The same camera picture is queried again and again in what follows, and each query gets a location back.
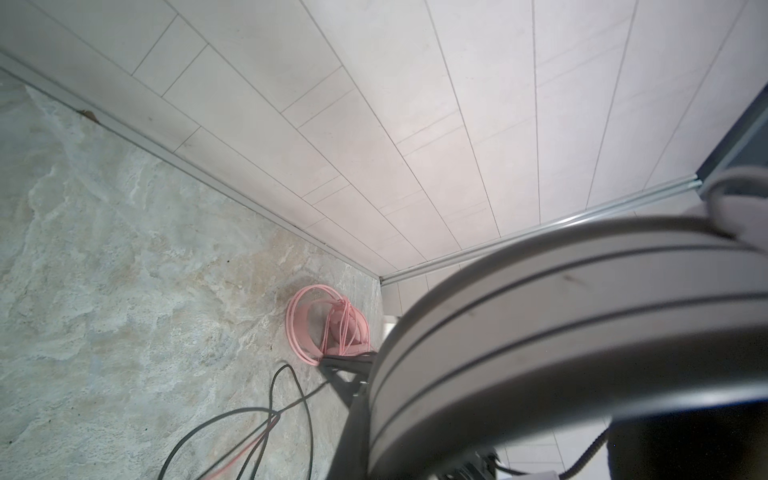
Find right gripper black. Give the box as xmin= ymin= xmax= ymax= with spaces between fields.
xmin=317 ymin=351 xmax=377 ymax=480

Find pink headphones with cable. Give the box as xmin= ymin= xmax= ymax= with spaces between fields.
xmin=284 ymin=284 xmax=373 ymax=366

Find white black headphones with cable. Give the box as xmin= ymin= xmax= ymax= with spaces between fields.
xmin=157 ymin=166 xmax=768 ymax=480

